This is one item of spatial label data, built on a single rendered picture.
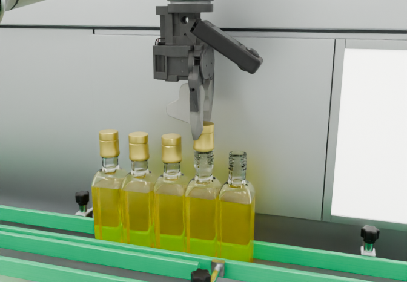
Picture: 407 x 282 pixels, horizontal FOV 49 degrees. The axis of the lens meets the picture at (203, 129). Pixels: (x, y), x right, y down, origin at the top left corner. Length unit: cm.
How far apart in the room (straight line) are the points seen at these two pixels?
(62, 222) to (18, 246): 10
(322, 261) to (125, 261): 34
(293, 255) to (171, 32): 44
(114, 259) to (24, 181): 40
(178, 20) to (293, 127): 29
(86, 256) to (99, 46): 40
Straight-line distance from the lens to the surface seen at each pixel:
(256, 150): 85
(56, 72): 101
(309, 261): 83
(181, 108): 71
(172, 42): 71
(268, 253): 83
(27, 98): 107
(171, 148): 75
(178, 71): 70
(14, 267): 84
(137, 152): 77
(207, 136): 72
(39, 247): 89
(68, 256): 87
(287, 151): 84
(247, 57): 68
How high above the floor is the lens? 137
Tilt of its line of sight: 15 degrees down
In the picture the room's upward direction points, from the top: straight up
